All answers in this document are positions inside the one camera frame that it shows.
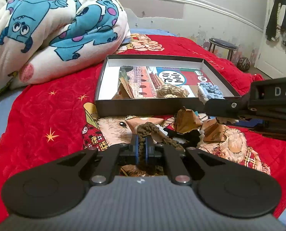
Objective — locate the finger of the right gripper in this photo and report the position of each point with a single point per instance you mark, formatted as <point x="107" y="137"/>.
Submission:
<point x="248" y="124"/>

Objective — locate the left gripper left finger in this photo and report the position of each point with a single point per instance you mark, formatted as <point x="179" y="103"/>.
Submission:
<point x="113" y="159"/>

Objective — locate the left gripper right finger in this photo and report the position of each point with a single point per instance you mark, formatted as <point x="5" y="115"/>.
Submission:
<point x="169" y="159"/>

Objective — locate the black hair scrunchie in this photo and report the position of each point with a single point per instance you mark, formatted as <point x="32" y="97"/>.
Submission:
<point x="187" y="140"/>

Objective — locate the brown triangular snack packet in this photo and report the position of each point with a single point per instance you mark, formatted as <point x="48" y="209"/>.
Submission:
<point x="124" y="90"/>
<point x="213" y="131"/>
<point x="147" y="126"/>
<point x="186" y="121"/>

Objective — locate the light blue knitted scrunchie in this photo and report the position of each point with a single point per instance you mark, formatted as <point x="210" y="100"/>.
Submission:
<point x="207" y="91"/>

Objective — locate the beige knitted scrunchie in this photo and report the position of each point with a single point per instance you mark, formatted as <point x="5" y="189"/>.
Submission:
<point x="171" y="91"/>

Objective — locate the white door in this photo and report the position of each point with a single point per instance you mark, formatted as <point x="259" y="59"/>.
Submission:
<point x="271" y="58"/>

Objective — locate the striped brown ball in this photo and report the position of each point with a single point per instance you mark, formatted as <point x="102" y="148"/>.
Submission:
<point x="243" y="64"/>

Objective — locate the black shallow cardboard box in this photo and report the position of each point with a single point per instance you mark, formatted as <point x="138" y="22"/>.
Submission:
<point x="109" y="82"/>

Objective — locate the red bed blanket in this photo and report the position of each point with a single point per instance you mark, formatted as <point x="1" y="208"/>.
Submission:
<point x="46" y="120"/>

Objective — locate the blue round stool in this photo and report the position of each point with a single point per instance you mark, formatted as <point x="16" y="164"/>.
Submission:
<point x="214" y="42"/>

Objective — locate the colourful history book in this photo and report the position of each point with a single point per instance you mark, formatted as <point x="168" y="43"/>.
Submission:
<point x="144" y="80"/>

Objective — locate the white blue monster quilt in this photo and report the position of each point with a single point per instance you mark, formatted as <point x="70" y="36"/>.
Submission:
<point x="41" y="40"/>

